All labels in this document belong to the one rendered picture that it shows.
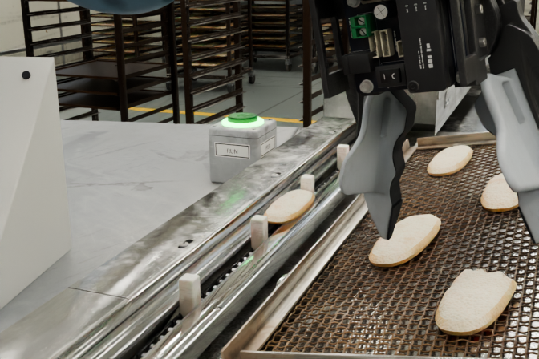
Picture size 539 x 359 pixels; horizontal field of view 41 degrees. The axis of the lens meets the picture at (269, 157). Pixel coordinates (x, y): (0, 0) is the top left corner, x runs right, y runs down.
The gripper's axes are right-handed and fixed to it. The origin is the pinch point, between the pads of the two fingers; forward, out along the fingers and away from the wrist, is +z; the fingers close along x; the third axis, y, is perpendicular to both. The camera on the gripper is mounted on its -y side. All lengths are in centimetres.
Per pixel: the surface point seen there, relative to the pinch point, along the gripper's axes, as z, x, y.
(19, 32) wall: -28, -534, -420
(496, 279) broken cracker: 4.7, 0.9, -2.3
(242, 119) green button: 0, -40, -38
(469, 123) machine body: 13, -26, -86
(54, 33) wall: -22, -542, -469
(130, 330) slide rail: 7.4, -24.0, 3.8
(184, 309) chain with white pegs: 8.2, -23.3, -1.5
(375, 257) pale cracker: 5.1, -8.4, -5.7
